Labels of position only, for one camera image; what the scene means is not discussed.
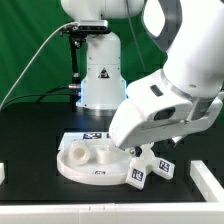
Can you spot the white left border block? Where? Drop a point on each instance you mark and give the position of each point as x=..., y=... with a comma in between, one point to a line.
x=2, y=173

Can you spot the white marker sheet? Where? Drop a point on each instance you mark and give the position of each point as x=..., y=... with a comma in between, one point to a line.
x=96, y=137

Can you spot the white cross-shaped table base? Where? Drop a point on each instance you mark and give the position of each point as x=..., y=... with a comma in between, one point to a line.
x=140, y=167

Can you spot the white right border rail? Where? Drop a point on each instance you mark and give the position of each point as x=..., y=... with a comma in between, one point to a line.
x=209, y=187

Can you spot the white front border rail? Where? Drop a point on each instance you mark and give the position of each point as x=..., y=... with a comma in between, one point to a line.
x=159, y=213

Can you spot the white border rail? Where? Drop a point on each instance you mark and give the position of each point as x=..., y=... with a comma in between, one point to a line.
x=159, y=213
x=209, y=187

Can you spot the white round table top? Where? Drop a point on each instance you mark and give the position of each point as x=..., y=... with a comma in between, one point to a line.
x=107, y=165

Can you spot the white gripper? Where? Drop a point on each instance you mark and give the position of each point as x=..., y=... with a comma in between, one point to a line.
x=154, y=112

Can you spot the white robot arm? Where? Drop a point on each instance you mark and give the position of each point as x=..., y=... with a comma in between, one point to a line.
x=190, y=32

